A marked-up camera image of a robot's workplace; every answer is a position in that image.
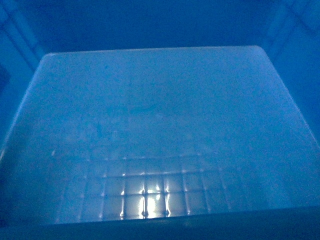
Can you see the large blue plastic crate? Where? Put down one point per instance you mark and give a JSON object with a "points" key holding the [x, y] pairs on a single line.
{"points": [[160, 119]]}

